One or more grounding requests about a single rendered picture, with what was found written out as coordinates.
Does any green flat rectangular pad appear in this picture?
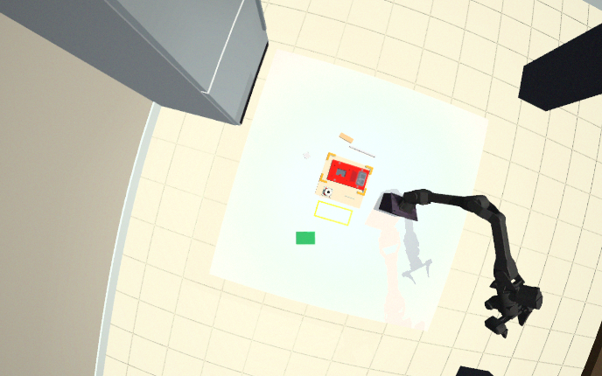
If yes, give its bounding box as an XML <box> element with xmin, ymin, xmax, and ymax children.
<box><xmin>296</xmin><ymin>232</ymin><xmax>315</xmax><ymax>245</ymax></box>

